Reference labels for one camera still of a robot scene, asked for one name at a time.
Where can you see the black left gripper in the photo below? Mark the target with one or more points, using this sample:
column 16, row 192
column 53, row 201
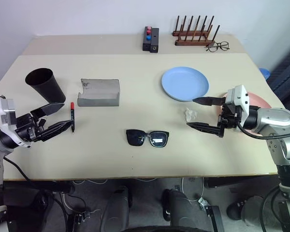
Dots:
column 26, row 128

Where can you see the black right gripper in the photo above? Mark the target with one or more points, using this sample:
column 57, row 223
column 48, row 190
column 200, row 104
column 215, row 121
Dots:
column 230, row 118

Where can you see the red-capped black marker pen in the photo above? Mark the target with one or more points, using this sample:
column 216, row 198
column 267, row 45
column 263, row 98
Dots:
column 72, row 116

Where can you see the black sunglasses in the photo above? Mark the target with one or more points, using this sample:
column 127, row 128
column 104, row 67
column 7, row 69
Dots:
column 135, row 137

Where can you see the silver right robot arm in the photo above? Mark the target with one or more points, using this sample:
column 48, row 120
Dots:
column 273, row 118

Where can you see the crumpled white tissue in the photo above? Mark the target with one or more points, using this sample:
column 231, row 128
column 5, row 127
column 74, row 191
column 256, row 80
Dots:
column 190, row 114

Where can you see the black plastic cup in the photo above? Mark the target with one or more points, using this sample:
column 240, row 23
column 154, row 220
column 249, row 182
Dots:
column 47, row 87

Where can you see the light blue plate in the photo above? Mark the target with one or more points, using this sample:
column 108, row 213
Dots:
column 184, row 83

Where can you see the pink plate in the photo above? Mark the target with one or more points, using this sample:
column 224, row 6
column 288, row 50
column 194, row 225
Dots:
column 258, row 100

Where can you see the black-rimmed eyeglasses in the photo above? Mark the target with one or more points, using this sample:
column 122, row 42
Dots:
column 217, row 46

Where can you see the black table crossbar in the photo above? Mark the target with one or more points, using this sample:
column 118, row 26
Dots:
column 241, row 182
column 38, row 186

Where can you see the blue round container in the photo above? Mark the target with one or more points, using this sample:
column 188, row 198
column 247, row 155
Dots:
column 265, row 73

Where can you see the brown wooden peg rack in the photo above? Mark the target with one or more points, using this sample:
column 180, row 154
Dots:
column 193, row 39

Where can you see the dark blue chair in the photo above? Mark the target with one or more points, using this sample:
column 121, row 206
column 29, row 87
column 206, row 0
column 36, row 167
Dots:
column 286, row 77

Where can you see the plain black box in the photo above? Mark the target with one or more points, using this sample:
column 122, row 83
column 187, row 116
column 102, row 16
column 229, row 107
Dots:
column 155, row 39

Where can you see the black box with coloured buttons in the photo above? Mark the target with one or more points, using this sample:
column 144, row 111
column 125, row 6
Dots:
column 147, row 38

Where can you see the dark rounded shape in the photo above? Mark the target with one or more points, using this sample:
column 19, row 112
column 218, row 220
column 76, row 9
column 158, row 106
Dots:
column 181, row 210
column 117, row 207

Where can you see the metal clamp with black bar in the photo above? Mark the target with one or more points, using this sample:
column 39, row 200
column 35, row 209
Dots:
column 213, row 215

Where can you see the black rounded foot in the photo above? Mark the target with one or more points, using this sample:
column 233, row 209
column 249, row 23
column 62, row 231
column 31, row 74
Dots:
column 246, row 207

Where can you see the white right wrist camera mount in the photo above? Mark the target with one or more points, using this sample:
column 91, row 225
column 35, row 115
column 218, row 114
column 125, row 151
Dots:
column 239, row 96

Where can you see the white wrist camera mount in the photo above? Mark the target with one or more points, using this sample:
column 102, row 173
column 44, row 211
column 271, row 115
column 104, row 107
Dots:
column 239, row 96
column 4, row 113

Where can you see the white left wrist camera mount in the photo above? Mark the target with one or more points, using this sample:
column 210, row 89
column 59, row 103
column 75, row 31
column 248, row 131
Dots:
column 4, row 113

